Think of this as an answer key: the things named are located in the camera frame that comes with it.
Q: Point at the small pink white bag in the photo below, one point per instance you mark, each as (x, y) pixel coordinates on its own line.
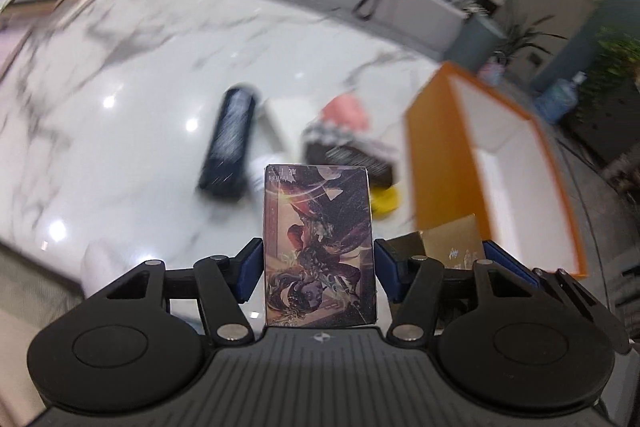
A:
(492, 70)

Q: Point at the orange storage box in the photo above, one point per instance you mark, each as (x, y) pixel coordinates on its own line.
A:
(445, 167)

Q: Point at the illustrated card box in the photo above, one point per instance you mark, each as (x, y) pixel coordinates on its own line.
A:
(320, 247)

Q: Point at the dark printed box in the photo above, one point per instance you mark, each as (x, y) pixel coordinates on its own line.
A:
(350, 156)

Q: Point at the brown cardboard box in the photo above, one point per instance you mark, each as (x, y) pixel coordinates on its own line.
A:
(447, 241)

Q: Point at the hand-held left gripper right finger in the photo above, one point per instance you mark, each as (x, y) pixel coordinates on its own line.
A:
(388, 268)

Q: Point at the yellow tape measure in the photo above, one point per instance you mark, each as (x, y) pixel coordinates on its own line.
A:
(386, 202)

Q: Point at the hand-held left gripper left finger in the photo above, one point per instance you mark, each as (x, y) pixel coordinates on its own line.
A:
(251, 268)

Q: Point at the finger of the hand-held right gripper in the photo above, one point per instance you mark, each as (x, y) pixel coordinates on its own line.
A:
(516, 270)

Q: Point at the green potted plant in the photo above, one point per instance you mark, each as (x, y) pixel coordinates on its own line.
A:
(526, 38)

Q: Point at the grey trash bin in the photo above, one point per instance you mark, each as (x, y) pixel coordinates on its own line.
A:
(479, 38)

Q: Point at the large leafy plant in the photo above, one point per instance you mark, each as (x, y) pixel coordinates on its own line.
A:
(616, 62)

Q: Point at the pink pump bottle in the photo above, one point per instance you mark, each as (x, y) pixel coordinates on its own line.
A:
(346, 111)

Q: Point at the long black box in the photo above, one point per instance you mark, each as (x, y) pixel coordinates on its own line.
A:
(231, 142)

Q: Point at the blue water jug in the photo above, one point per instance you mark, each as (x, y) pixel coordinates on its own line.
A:
(559, 101)

